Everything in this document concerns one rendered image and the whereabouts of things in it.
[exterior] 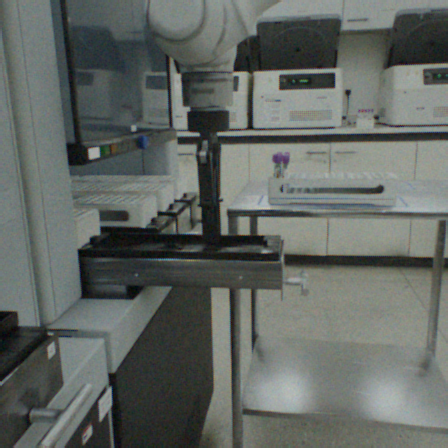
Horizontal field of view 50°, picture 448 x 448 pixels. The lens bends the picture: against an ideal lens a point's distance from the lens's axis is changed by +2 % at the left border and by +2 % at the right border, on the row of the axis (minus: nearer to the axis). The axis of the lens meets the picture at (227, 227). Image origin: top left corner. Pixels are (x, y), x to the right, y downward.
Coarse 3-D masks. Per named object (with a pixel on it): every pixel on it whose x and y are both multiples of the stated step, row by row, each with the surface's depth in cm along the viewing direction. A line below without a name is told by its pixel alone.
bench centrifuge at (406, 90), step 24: (408, 24) 299; (432, 24) 298; (408, 48) 317; (432, 48) 316; (384, 72) 323; (408, 72) 290; (432, 72) 287; (384, 96) 321; (408, 96) 288; (432, 96) 286; (384, 120) 319; (408, 120) 291; (432, 120) 289
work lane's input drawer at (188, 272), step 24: (96, 240) 88; (120, 240) 92; (144, 240) 92; (168, 240) 91; (192, 240) 91; (240, 240) 89; (264, 240) 82; (96, 264) 81; (120, 264) 81; (144, 264) 80; (168, 264) 80; (192, 264) 79; (216, 264) 78; (240, 264) 78; (264, 264) 77; (240, 288) 79; (264, 288) 78
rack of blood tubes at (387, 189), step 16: (272, 176) 117; (288, 176) 117; (304, 176) 116; (320, 176) 116; (336, 176) 116; (352, 176) 115; (368, 176) 114; (384, 176) 112; (272, 192) 115; (288, 192) 116; (304, 192) 116; (320, 192) 123; (336, 192) 122; (352, 192) 121; (368, 192) 120; (384, 192) 110
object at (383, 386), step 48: (240, 192) 132; (432, 192) 125; (432, 288) 151; (240, 336) 120; (432, 336) 154; (240, 384) 123; (288, 384) 136; (336, 384) 136; (384, 384) 136; (432, 384) 136; (240, 432) 126; (432, 432) 119
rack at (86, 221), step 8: (80, 216) 85; (88, 216) 87; (96, 216) 90; (80, 224) 83; (88, 224) 87; (96, 224) 90; (80, 232) 83; (88, 232) 87; (96, 232) 90; (80, 240) 83; (88, 240) 87
